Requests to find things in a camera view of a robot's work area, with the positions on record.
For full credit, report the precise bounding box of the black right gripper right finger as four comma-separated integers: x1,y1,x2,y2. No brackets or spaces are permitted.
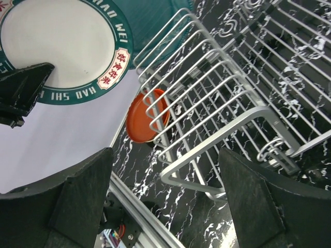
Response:
219,148,330,247

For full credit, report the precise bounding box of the aluminium front mounting rail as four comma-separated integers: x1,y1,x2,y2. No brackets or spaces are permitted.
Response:
98,174,185,248

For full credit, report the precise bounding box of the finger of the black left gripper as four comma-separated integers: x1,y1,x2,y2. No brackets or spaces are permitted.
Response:
1,63,55,128

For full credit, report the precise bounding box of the white plate green rim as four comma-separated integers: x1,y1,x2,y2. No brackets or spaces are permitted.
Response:
1,1,133,105

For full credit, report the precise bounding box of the silver wire dish rack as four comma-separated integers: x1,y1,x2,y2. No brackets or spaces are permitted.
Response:
133,1,330,200

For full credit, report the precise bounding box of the left small circuit board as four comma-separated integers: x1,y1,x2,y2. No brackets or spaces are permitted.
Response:
102,224,126,248

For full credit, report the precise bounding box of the orange round plastic plate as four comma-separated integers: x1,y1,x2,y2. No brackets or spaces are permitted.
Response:
126,89,170,143

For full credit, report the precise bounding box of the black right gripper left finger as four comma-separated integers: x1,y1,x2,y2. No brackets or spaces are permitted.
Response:
1,147,113,247

